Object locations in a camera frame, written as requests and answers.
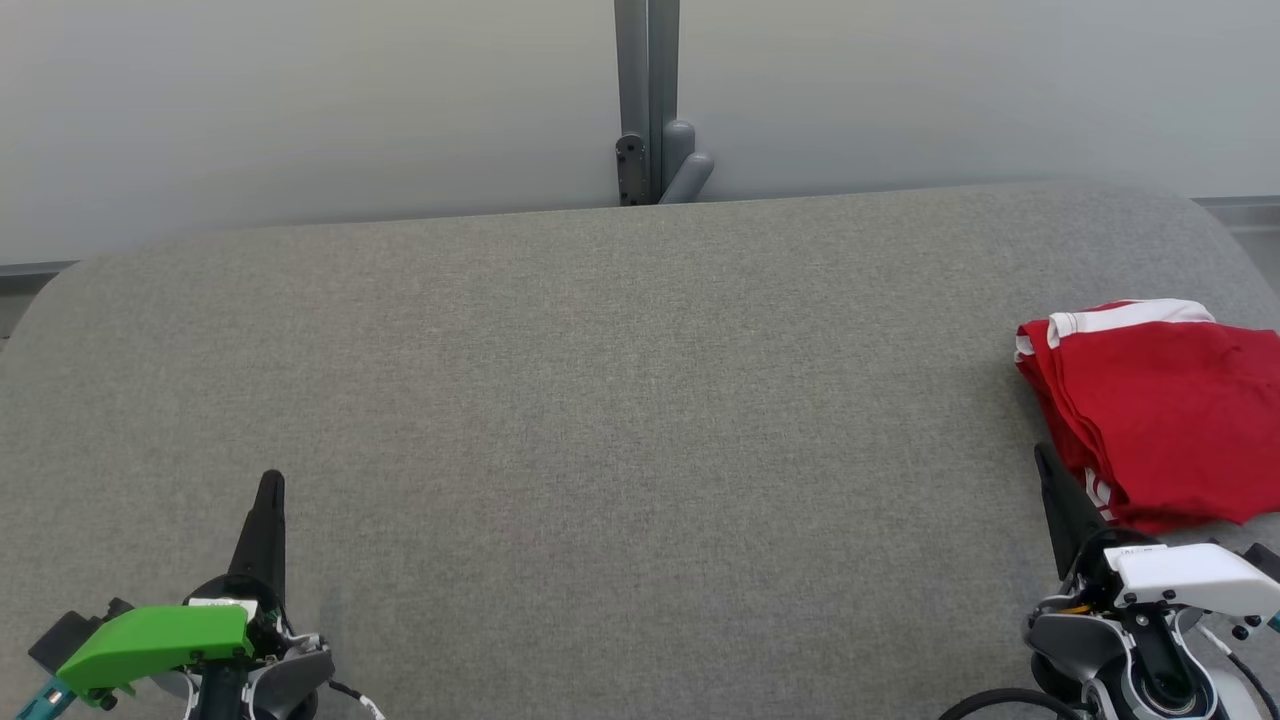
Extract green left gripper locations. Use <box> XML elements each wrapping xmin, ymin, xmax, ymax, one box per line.
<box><xmin>55</xmin><ymin>470</ymin><xmax>288</xmax><ymax>698</ymax></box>

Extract grey metal baseboard rail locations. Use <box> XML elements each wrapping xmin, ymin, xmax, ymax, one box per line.
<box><xmin>1193</xmin><ymin>196</ymin><xmax>1280</xmax><ymax>237</ymax></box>
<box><xmin>0</xmin><ymin>261</ymin><xmax>81</xmax><ymax>341</ymax></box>

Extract grey metal partition post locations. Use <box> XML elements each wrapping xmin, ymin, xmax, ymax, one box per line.
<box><xmin>613</xmin><ymin>0</ymin><xmax>717</xmax><ymax>208</ymax></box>

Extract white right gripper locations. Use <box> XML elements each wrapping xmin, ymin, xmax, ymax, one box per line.
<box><xmin>1033</xmin><ymin>443</ymin><xmax>1280</xmax><ymax>618</ymax></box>

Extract red shorts white trim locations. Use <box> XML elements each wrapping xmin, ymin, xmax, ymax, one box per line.
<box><xmin>1014</xmin><ymin>298</ymin><xmax>1280</xmax><ymax>491</ymax></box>

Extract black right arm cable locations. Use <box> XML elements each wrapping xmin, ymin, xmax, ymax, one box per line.
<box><xmin>938</xmin><ymin>687</ymin><xmax>1093</xmax><ymax>720</ymax></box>

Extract red basketball jersey white sleeves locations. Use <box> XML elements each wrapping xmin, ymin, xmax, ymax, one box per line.
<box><xmin>1045</xmin><ymin>420</ymin><xmax>1280</xmax><ymax>537</ymax></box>

